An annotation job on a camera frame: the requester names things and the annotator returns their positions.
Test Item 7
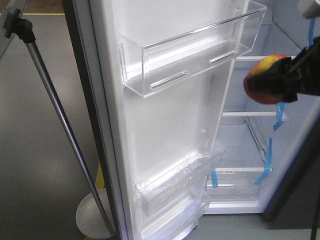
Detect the clear door bin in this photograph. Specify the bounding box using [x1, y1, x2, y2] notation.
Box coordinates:
[133, 141, 226, 217]
[116, 0, 267, 98]

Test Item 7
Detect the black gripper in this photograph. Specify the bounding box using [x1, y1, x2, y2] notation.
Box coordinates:
[260, 37, 320, 103]

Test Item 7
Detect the clear lower door bin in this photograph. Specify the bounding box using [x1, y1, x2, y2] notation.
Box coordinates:
[133, 141, 226, 217]

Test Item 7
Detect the clear upper door bin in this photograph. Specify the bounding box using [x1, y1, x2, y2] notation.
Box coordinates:
[116, 0, 267, 98]

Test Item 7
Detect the fridge door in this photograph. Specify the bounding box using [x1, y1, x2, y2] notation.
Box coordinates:
[62, 0, 236, 240]

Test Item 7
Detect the red yellow apple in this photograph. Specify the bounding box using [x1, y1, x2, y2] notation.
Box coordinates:
[243, 53, 288, 105]

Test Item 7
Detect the silver sign stand pole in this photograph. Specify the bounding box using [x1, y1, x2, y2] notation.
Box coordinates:
[0, 0, 116, 240]

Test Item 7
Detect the fridge body white interior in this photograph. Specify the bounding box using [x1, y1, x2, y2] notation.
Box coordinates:
[206, 0, 320, 215]

